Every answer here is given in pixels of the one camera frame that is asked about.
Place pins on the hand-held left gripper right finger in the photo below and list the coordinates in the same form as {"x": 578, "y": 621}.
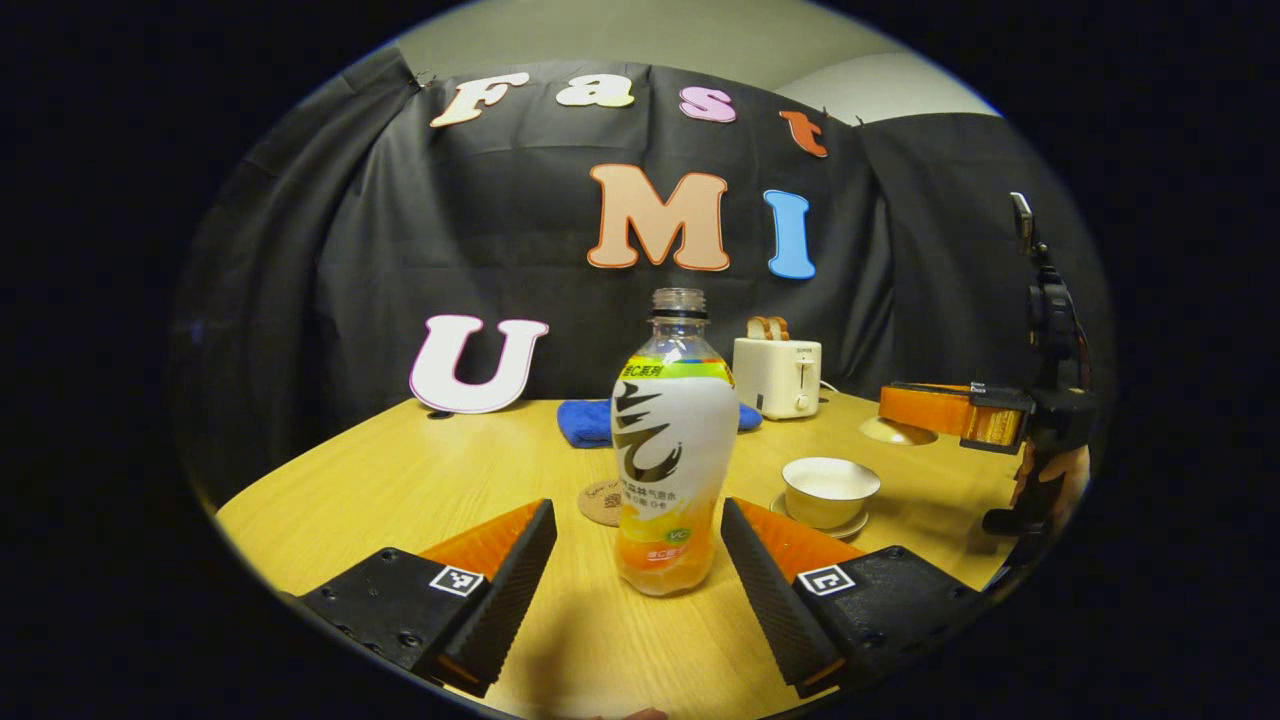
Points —
{"x": 770, "y": 600}

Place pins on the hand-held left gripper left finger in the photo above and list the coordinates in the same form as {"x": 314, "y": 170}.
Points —
{"x": 515, "y": 600}

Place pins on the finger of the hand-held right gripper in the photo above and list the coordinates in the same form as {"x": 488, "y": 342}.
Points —
{"x": 925, "y": 408}

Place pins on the white teacup lid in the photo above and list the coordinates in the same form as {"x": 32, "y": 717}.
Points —
{"x": 895, "y": 433}

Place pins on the white teacup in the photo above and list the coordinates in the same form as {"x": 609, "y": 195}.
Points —
{"x": 830, "y": 495}

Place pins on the round cork coaster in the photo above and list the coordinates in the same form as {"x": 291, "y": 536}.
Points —
{"x": 598, "y": 505}

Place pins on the white orange water bottle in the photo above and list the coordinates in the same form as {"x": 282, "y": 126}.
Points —
{"x": 675, "y": 440}

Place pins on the white saucer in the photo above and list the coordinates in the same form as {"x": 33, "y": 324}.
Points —
{"x": 855, "y": 527}

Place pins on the white toaster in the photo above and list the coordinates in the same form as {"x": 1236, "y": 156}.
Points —
{"x": 775, "y": 378}

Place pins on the toast slice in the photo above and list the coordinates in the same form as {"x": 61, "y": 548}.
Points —
{"x": 779, "y": 328}
{"x": 757, "y": 329}

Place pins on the blue towel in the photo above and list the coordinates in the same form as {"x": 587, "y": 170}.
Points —
{"x": 585, "y": 420}

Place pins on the black backdrop cloth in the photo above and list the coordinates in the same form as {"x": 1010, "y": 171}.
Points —
{"x": 400, "y": 250}

